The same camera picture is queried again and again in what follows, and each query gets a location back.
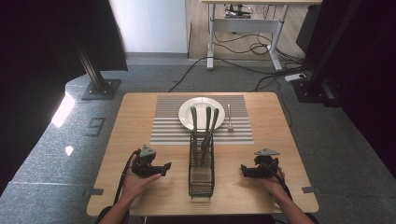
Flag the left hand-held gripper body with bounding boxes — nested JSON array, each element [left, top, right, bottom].
[[132, 144, 163, 179]]

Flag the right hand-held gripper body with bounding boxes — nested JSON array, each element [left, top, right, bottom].
[[252, 147, 281, 179]]

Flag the person's left hand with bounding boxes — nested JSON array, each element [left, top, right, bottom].
[[120, 154, 163, 202]]

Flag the person's right hand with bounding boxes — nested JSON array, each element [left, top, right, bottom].
[[257, 166, 290, 201]]

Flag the grey striped placemat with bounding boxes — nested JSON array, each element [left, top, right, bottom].
[[149, 94, 255, 146]]

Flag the white round plate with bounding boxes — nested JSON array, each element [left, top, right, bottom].
[[177, 96, 226, 132]]

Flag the silver fork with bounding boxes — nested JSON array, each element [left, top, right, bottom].
[[226, 103, 234, 132]]

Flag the dark floor socket box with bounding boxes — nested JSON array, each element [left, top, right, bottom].
[[85, 117, 106, 137]]

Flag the white power strip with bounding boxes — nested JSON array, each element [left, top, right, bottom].
[[284, 72, 307, 83]]

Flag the black metal stand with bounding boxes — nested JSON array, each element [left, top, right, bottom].
[[291, 0, 363, 108], [72, 40, 122, 102]]

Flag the dark curtain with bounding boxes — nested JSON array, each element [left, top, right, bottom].
[[295, 0, 396, 180], [0, 0, 129, 195]]

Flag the white-legged wooden desk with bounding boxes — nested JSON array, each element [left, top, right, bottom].
[[200, 0, 323, 72]]

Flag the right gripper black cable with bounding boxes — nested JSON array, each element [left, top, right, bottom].
[[264, 161, 293, 201]]

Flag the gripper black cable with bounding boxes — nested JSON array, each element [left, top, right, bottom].
[[113, 148, 142, 205], [264, 161, 293, 201]]

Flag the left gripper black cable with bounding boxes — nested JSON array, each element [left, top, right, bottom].
[[113, 148, 142, 205]]

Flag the black wire cutlery holder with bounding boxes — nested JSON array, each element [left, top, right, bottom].
[[188, 130, 216, 199]]

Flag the dark-handled cutlery piece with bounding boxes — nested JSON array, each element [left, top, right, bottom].
[[204, 107, 220, 157], [200, 105, 212, 166], [190, 105, 199, 166]]

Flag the black floor cables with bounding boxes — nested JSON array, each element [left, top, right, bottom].
[[167, 31, 316, 127]]

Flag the cable tray under desk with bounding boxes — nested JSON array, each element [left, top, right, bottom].
[[223, 3, 254, 19]]

